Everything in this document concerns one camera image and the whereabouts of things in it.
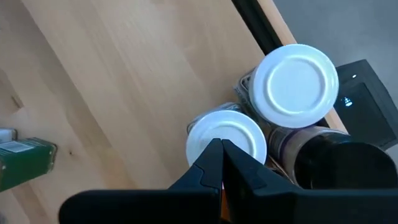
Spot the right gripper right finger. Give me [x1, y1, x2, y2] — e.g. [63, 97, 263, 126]
[221, 139, 398, 224]

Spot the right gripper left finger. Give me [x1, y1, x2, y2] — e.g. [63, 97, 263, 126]
[58, 138, 224, 224]

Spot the black-lid yellow spice jar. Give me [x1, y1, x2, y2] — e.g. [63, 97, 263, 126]
[266, 125, 398, 190]

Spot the green-lid oregano jar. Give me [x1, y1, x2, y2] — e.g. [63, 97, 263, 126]
[0, 136, 58, 193]

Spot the black device with lights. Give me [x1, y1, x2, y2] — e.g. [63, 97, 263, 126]
[333, 58, 398, 151]

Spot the wooden shelf black frame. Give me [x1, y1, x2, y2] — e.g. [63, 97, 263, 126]
[0, 0, 284, 224]

